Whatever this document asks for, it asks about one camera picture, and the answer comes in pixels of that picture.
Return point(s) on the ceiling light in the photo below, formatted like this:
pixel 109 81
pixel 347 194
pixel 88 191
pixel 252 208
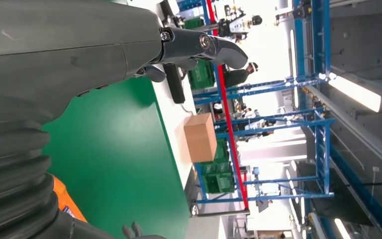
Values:
pixel 355 92

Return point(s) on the brown cardboard box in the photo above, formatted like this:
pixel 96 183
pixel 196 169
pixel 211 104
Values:
pixel 200 138

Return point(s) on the background person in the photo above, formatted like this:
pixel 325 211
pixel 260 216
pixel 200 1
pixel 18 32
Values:
pixel 237 76

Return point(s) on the orange detergent bottle clear cap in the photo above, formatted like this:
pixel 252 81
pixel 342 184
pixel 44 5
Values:
pixel 67 201

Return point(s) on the blue metal rack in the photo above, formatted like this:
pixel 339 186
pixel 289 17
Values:
pixel 321 155

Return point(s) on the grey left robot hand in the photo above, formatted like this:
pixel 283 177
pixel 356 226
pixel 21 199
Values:
pixel 62 43

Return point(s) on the green plastic crate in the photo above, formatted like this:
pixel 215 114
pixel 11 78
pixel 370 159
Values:
pixel 219 179
pixel 222 151
pixel 202 75

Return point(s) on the white table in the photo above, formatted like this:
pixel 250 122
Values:
pixel 174 125

